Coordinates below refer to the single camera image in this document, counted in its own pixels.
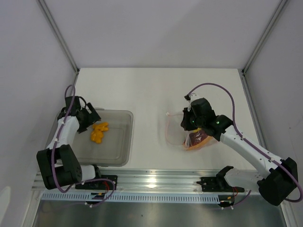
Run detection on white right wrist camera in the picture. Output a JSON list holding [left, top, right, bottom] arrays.
[[184, 93, 200, 112]]

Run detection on left aluminium frame post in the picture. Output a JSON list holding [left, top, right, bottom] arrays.
[[36, 0, 80, 74]]

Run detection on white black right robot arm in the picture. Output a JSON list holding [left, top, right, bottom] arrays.
[[181, 95, 303, 206]]

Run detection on aluminium frame post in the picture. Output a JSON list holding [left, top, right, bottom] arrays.
[[242, 0, 290, 76], [36, 0, 80, 74]]

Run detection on clear pink zip top bag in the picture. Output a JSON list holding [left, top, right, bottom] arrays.
[[165, 111, 217, 151]]

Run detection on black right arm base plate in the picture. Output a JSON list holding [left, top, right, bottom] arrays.
[[196, 177, 245, 192]]

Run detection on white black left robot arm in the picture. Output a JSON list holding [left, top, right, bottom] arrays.
[[36, 96, 103, 190]]

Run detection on right aluminium frame post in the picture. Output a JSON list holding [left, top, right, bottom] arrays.
[[242, 0, 290, 76]]

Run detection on clear grey plastic bin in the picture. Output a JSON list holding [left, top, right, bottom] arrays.
[[42, 108, 134, 167]]

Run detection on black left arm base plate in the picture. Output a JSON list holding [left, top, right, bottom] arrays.
[[75, 175, 118, 190]]

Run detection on orange toy food piece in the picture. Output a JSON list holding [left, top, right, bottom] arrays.
[[90, 122, 109, 144]]

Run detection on orange red toy hot dog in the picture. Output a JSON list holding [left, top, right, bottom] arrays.
[[183, 129, 213, 151]]

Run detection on white slotted cable duct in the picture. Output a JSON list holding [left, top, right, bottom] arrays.
[[41, 192, 220, 204]]

